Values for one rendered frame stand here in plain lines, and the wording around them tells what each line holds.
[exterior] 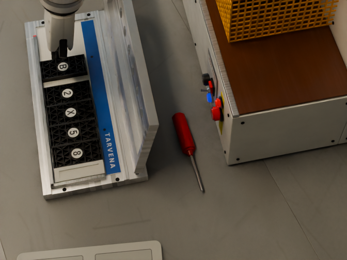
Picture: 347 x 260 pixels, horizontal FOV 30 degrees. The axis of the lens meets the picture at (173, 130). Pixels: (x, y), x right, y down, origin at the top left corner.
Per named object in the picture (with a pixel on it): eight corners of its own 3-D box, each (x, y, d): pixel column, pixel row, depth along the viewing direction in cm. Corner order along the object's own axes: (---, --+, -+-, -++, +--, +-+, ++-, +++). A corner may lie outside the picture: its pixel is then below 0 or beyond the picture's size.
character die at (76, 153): (52, 149, 131) (51, 147, 130) (100, 141, 132) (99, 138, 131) (54, 171, 128) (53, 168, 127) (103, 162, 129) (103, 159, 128)
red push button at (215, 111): (209, 111, 126) (209, 102, 123) (219, 110, 126) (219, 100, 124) (213, 126, 125) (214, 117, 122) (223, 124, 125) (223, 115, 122)
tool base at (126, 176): (26, 29, 150) (22, 18, 146) (114, 14, 151) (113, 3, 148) (45, 200, 128) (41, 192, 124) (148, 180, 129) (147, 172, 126)
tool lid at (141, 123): (111, -55, 133) (119, -55, 134) (100, 8, 149) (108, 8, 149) (149, 125, 111) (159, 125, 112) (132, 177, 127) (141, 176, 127)
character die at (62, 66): (40, 64, 142) (39, 61, 141) (84, 57, 142) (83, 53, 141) (42, 82, 139) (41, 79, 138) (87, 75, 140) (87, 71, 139)
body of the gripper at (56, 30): (38, -24, 123) (38, 16, 132) (43, 17, 118) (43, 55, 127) (78, -25, 125) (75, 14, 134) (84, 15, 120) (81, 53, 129)
